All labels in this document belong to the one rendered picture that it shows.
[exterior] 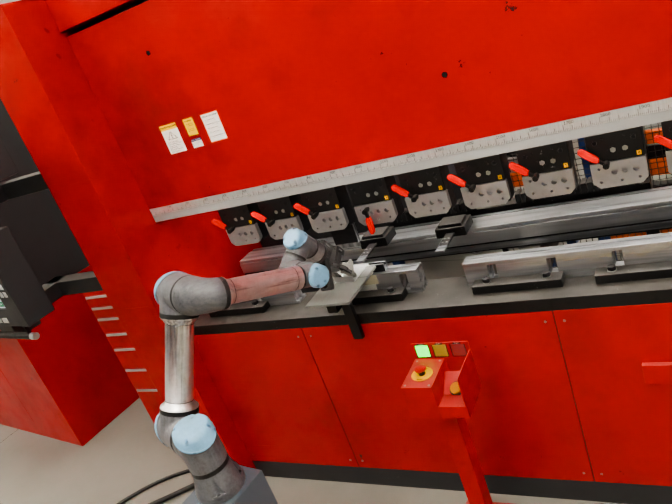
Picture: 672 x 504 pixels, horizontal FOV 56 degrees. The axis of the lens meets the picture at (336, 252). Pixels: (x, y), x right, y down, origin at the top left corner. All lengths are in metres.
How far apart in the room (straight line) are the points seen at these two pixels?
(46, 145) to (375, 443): 1.78
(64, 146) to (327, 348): 1.28
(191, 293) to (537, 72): 1.16
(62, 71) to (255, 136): 0.80
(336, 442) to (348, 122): 1.41
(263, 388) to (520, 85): 1.67
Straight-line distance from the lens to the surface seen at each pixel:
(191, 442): 1.88
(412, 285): 2.38
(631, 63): 1.95
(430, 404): 2.08
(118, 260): 2.78
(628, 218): 2.40
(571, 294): 2.13
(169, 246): 2.88
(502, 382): 2.37
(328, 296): 2.29
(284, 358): 2.69
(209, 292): 1.81
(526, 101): 2.00
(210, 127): 2.47
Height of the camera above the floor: 1.94
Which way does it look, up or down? 21 degrees down
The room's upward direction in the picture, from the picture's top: 21 degrees counter-clockwise
